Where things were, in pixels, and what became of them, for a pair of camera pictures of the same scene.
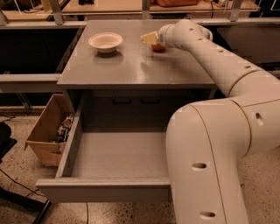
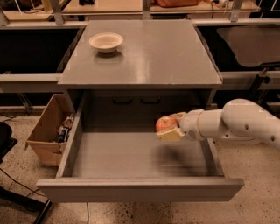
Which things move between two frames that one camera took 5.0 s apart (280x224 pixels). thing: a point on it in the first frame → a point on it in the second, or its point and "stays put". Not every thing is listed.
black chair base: [36, 206] stays put
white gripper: [162, 37] → [190, 123]
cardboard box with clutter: [50, 134] stays put
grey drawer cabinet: [127, 84] stays put
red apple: [157, 47] → [164, 123]
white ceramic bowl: [105, 42] stays put
